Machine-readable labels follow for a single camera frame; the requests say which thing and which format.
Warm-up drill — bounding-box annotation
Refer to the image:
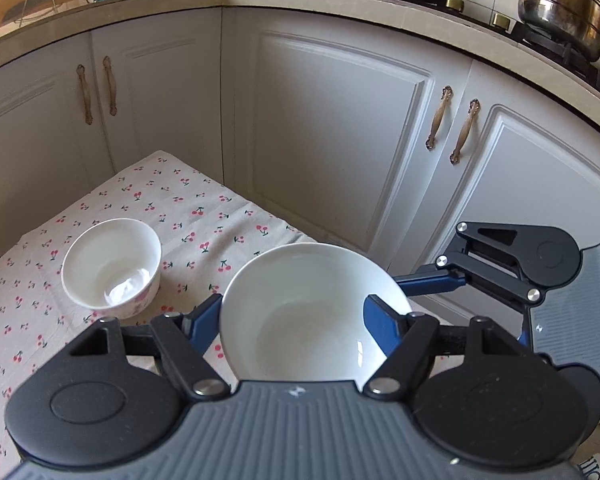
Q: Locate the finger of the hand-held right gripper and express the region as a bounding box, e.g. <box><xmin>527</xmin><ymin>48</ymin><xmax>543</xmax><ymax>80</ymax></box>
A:
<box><xmin>392</xmin><ymin>220</ymin><xmax>546</xmax><ymax>312</ymax></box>

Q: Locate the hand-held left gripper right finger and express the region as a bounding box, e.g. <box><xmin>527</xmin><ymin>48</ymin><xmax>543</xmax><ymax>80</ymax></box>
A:
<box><xmin>362</xmin><ymin>295</ymin><xmax>537</xmax><ymax>397</ymax></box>

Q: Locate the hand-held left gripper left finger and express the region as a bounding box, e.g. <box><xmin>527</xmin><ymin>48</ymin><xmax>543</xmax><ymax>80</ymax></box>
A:
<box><xmin>70</xmin><ymin>294</ymin><xmax>231</xmax><ymax>402</ymax></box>

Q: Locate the white bowl with pink flowers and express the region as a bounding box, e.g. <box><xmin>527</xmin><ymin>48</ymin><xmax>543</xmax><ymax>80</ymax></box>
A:
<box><xmin>219</xmin><ymin>242</ymin><xmax>413</xmax><ymax>383</ymax></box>
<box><xmin>61</xmin><ymin>218</ymin><xmax>162</xmax><ymax>320</ymax></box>

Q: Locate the cherry print tablecloth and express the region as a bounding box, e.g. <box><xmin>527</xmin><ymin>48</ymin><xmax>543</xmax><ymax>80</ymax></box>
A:
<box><xmin>0</xmin><ymin>150</ymin><xmax>451</xmax><ymax>467</ymax></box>

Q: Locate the cream cabinet door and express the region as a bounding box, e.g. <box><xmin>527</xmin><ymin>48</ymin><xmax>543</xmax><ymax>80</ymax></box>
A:
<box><xmin>0</xmin><ymin>30</ymin><xmax>93</xmax><ymax>256</ymax></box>
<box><xmin>91</xmin><ymin>7</ymin><xmax>224</xmax><ymax>181</ymax></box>
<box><xmin>230</xmin><ymin>10</ymin><xmax>475</xmax><ymax>311</ymax></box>
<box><xmin>420</xmin><ymin>55</ymin><xmax>600</xmax><ymax>313</ymax></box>

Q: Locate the gas stove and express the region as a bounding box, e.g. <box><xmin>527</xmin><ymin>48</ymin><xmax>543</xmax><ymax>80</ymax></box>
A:
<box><xmin>275</xmin><ymin>0</ymin><xmax>600</xmax><ymax>83</ymax></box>

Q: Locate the steel pot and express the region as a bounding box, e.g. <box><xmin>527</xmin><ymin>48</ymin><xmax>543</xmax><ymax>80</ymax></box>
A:
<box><xmin>506</xmin><ymin>0</ymin><xmax>600</xmax><ymax>63</ymax></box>

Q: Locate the kitchen countertop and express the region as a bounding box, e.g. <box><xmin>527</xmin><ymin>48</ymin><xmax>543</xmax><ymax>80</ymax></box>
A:
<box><xmin>0</xmin><ymin>0</ymin><xmax>600</xmax><ymax>147</ymax></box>

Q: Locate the bronze cabinet handle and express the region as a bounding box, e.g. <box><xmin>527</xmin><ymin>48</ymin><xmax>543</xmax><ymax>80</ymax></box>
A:
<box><xmin>102</xmin><ymin>56</ymin><xmax>119</xmax><ymax>117</ymax></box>
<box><xmin>425</xmin><ymin>85</ymin><xmax>454</xmax><ymax>151</ymax></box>
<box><xmin>76</xmin><ymin>64</ymin><xmax>94</xmax><ymax>126</ymax></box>
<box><xmin>449</xmin><ymin>100</ymin><xmax>482</xmax><ymax>164</ymax></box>

